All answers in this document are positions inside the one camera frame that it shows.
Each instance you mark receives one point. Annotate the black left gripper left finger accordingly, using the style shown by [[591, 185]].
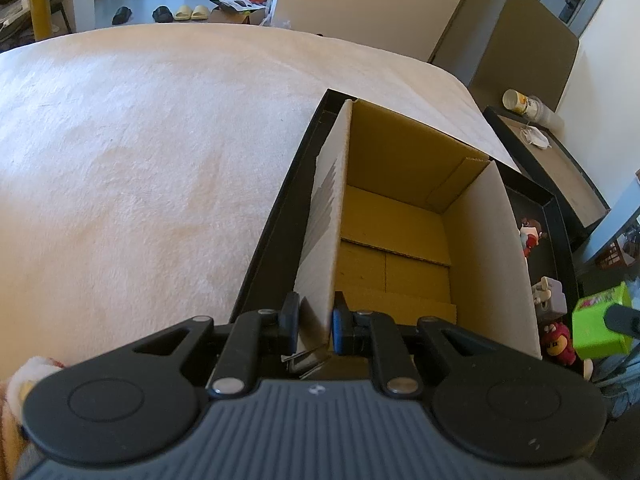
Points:
[[254, 346]]

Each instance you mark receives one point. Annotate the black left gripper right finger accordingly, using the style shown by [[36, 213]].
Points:
[[375, 337]]

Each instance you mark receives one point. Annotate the brown cardboard box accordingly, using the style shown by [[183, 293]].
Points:
[[408, 221]]

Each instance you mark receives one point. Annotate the grey white block toy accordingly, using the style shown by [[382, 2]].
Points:
[[549, 300]]

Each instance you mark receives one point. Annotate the red round figurine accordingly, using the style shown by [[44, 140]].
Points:
[[556, 344]]

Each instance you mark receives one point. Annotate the brown haired red figurine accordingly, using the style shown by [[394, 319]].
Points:
[[530, 233]]

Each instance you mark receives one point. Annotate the lime green hexagonal container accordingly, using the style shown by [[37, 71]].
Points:
[[591, 338]]

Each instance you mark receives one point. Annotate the black shallow tray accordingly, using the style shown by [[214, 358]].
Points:
[[273, 269]]

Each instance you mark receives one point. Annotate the black side table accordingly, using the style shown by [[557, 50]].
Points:
[[581, 204]]

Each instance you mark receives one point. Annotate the white face mask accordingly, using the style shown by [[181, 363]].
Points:
[[531, 135]]

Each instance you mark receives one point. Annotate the stacked paper cups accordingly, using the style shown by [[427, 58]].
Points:
[[531, 108]]

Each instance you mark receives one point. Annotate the open cardboard box on floor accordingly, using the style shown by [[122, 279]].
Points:
[[237, 12]]

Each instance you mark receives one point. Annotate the yellow slipper right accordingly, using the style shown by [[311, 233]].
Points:
[[199, 13]]

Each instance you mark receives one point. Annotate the yellow slipper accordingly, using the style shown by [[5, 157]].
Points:
[[183, 13], [199, 13]]

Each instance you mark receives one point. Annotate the yellow slipper left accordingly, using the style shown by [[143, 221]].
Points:
[[183, 13]]

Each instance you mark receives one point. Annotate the black slipper right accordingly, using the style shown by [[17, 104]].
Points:
[[162, 14]]

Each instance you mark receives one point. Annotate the black slipper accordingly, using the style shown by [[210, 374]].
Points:
[[121, 16], [162, 14]]

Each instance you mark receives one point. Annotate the black slipper left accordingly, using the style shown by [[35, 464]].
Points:
[[121, 16]]

